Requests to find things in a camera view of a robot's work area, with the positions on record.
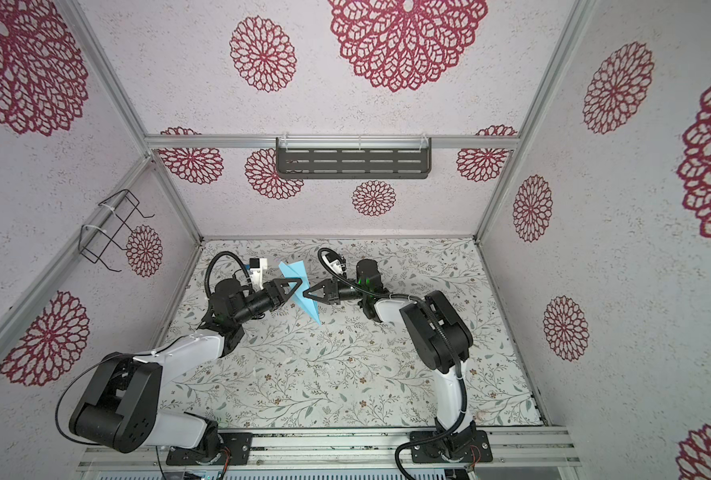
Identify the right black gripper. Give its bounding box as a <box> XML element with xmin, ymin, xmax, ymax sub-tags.
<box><xmin>306</xmin><ymin>281</ymin><xmax>371</xmax><ymax>306</ymax></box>

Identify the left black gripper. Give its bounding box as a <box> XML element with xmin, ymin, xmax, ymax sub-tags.
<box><xmin>234</xmin><ymin>278</ymin><xmax>303</xmax><ymax>326</ymax></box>

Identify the light blue square paper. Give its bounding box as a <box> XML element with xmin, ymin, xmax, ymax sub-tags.
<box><xmin>279</xmin><ymin>261</ymin><xmax>321</xmax><ymax>324</ymax></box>

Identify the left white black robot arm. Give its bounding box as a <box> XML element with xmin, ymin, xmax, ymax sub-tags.
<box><xmin>68</xmin><ymin>278</ymin><xmax>303</xmax><ymax>462</ymax></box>

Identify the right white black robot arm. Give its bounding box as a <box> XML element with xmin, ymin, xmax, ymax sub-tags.
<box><xmin>304</xmin><ymin>248</ymin><xmax>477</xmax><ymax>459</ymax></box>

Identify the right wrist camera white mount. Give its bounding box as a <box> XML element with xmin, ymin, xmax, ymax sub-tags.
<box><xmin>323</xmin><ymin>251</ymin><xmax>347</xmax><ymax>277</ymax></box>

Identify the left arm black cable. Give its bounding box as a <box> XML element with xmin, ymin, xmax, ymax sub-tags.
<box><xmin>54</xmin><ymin>250</ymin><xmax>254</xmax><ymax>480</ymax></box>

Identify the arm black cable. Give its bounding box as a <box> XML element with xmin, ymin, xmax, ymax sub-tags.
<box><xmin>316</xmin><ymin>247</ymin><xmax>469</xmax><ymax>480</ymax></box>
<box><xmin>54</xmin><ymin>250</ymin><xmax>254</xmax><ymax>480</ymax></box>

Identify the dark grey slotted wall shelf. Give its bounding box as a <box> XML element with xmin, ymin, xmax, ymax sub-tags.
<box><xmin>276</xmin><ymin>138</ymin><xmax>433</xmax><ymax>180</ymax></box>

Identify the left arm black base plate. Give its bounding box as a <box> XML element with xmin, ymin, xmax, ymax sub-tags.
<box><xmin>165</xmin><ymin>432</ymin><xmax>254</xmax><ymax>466</ymax></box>

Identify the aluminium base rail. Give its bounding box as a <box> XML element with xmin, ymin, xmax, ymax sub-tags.
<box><xmin>76</xmin><ymin>426</ymin><xmax>581</xmax><ymax>475</ymax></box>

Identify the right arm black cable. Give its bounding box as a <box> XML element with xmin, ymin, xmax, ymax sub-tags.
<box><xmin>316</xmin><ymin>247</ymin><xmax>469</xmax><ymax>480</ymax></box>

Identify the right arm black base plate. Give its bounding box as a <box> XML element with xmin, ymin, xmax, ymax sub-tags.
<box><xmin>411</xmin><ymin>428</ymin><xmax>493</xmax><ymax>464</ymax></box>

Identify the black wire wall rack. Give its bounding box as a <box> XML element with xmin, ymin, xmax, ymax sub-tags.
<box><xmin>77</xmin><ymin>189</ymin><xmax>155</xmax><ymax>273</ymax></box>

